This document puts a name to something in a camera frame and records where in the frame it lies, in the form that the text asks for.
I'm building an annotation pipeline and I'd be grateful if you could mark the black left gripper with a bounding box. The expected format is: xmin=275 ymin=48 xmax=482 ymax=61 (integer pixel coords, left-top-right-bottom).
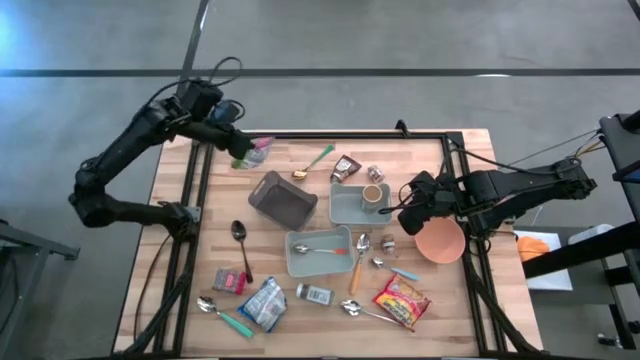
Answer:
xmin=185 ymin=121 xmax=256 ymax=161

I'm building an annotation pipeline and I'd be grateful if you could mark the black aluminium table frame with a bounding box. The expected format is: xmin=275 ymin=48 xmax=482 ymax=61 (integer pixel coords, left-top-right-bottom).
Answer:
xmin=119 ymin=130 xmax=546 ymax=359

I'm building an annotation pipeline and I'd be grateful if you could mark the spoon with teal handle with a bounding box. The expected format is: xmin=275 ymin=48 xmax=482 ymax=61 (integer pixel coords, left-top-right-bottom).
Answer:
xmin=196 ymin=295 xmax=256 ymax=340

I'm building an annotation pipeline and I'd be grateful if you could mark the gold spoon with green handle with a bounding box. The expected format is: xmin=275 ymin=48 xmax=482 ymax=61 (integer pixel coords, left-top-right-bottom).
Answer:
xmin=291 ymin=143 xmax=335 ymax=181

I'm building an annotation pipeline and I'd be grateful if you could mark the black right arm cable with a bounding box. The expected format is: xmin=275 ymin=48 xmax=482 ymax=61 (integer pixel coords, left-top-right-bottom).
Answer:
xmin=378 ymin=178 xmax=451 ymax=217

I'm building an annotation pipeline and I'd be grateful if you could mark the bagel sesame seasoning jar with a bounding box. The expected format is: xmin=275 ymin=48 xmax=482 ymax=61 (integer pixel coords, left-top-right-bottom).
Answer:
xmin=295 ymin=282 xmax=336 ymax=307

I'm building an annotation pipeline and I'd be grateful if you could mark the brown sauce packet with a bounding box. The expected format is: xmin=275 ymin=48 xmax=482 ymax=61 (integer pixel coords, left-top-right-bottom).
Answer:
xmin=329 ymin=154 xmax=363 ymax=185

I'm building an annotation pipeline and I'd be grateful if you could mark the all-metal spoon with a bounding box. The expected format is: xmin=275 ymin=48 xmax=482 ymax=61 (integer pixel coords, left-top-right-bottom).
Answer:
xmin=340 ymin=298 xmax=416 ymax=334

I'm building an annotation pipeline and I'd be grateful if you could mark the red yellow ramen packet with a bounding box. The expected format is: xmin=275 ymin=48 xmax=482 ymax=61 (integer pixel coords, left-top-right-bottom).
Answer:
xmin=371 ymin=273 xmax=432 ymax=329

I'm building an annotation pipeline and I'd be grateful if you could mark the red snack packet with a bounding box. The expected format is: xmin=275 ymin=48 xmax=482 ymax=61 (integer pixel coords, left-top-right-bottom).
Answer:
xmin=211 ymin=266 xmax=248 ymax=296

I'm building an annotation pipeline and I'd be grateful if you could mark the orange cloth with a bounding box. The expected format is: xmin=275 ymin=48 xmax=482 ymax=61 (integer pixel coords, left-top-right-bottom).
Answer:
xmin=516 ymin=235 xmax=551 ymax=263

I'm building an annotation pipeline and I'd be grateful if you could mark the beige cup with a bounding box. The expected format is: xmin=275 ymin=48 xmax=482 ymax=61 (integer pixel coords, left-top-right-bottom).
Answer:
xmin=361 ymin=183 xmax=385 ymax=215

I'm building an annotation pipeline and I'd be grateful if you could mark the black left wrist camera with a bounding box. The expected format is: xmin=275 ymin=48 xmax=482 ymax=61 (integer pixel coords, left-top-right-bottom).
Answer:
xmin=207 ymin=98 xmax=242 ymax=127

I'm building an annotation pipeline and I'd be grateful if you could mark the blue white snack bag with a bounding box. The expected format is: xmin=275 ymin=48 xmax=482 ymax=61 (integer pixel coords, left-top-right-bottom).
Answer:
xmin=236 ymin=275 xmax=289 ymax=334

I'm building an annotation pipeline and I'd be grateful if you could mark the coloured cable bundle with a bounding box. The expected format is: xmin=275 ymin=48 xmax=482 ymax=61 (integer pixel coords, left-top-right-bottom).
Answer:
xmin=504 ymin=128 xmax=604 ymax=169

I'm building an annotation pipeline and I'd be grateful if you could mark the dark grey plastic bin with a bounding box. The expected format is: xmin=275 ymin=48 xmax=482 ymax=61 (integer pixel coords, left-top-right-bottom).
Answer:
xmin=247 ymin=170 xmax=319 ymax=232

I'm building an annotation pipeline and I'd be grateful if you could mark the black spoon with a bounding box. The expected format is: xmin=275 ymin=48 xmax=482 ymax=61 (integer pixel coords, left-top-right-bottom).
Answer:
xmin=230 ymin=219 xmax=255 ymax=285

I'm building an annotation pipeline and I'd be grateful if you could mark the clear colourful candy packet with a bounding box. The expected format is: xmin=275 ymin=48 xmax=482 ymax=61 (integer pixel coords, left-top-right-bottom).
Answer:
xmin=231 ymin=135 xmax=275 ymax=171

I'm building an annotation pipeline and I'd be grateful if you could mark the spoon with light blue handle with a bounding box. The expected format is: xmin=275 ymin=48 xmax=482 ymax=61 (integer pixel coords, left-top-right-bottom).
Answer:
xmin=370 ymin=256 xmax=422 ymax=282

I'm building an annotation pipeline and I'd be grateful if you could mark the spoon with red handle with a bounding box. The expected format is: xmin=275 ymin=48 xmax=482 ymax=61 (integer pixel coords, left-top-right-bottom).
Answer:
xmin=292 ymin=243 xmax=350 ymax=256

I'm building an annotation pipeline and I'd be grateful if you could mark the grey metal stand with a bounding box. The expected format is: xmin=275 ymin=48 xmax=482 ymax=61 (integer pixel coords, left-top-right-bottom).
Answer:
xmin=0 ymin=219 xmax=81 ymax=360

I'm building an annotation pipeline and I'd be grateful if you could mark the light grey plastic bin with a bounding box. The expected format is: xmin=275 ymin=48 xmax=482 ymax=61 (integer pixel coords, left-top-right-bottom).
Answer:
xmin=284 ymin=224 xmax=356 ymax=279
xmin=328 ymin=182 xmax=394 ymax=226

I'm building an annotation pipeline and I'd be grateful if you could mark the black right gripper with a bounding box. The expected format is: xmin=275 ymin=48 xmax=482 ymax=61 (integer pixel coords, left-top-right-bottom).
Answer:
xmin=397 ymin=170 xmax=471 ymax=237

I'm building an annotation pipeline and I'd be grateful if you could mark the grey box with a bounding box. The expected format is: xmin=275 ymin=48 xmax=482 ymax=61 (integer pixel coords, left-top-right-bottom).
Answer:
xmin=567 ymin=223 xmax=615 ymax=246

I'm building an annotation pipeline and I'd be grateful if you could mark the black cart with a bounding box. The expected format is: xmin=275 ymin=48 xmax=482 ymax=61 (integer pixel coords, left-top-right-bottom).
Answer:
xmin=522 ymin=109 xmax=640 ymax=351

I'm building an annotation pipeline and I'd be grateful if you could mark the white paper sheet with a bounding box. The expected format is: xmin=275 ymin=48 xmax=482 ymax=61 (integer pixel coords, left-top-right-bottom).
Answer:
xmin=513 ymin=229 xmax=574 ymax=292

